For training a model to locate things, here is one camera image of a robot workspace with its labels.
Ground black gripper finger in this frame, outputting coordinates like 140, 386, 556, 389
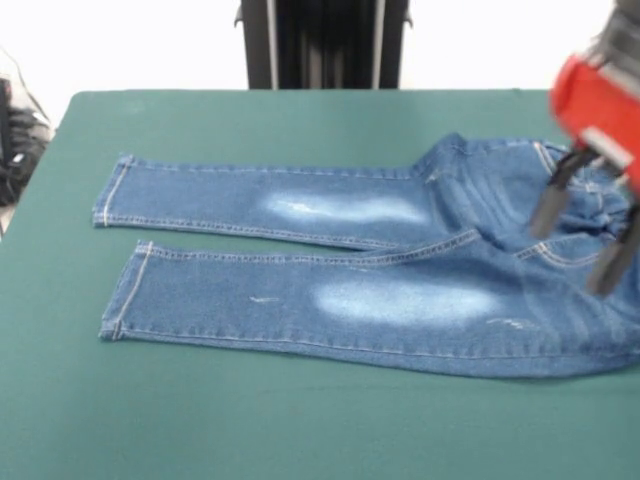
584, 199, 640, 297

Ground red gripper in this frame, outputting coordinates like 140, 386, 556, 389
529, 53, 640, 239

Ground blue denim jeans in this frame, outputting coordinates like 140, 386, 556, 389
91, 131, 640, 382

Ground dark green table cloth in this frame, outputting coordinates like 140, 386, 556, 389
0, 88, 640, 480

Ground black wheeled stand base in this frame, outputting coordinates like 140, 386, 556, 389
0, 74, 55, 207

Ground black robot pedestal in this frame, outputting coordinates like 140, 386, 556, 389
232, 0, 415, 91

